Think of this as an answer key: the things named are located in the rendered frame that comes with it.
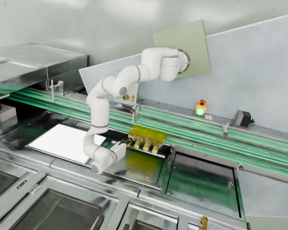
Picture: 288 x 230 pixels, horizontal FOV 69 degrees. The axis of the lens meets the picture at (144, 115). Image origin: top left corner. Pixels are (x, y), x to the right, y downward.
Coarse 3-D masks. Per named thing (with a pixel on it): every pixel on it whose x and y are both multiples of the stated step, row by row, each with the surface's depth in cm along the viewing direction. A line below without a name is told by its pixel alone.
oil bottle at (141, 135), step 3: (141, 129) 142; (144, 129) 143; (147, 129) 143; (141, 132) 139; (144, 132) 139; (147, 132) 140; (138, 135) 135; (141, 135) 136; (144, 135) 136; (138, 138) 134; (141, 138) 134; (144, 138) 135; (144, 141) 138
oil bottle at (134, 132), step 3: (135, 126) 144; (138, 126) 144; (141, 126) 146; (132, 129) 140; (135, 129) 141; (138, 129) 141; (129, 132) 136; (132, 132) 137; (135, 132) 137; (138, 132) 139; (129, 135) 135; (132, 135) 135; (135, 135) 135; (135, 138) 136
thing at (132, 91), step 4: (116, 76) 148; (132, 84) 155; (136, 84) 147; (132, 88) 156; (136, 88) 148; (128, 92) 159; (132, 92) 158; (136, 92) 149; (136, 96) 150; (116, 100) 156; (120, 100) 156; (124, 100) 157; (128, 100) 157; (128, 104) 155; (132, 104) 154
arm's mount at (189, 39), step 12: (192, 24) 121; (156, 36) 130; (168, 36) 128; (180, 36) 126; (192, 36) 123; (204, 36) 121; (180, 48) 129; (192, 48) 126; (204, 48) 124; (192, 60) 129; (204, 60) 127; (180, 72) 134; (192, 72) 132; (204, 72) 129
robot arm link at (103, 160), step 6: (96, 150) 103; (102, 150) 102; (108, 150) 104; (96, 156) 102; (102, 156) 101; (108, 156) 103; (96, 162) 105; (102, 162) 103; (108, 162) 109; (96, 168) 105; (102, 168) 105
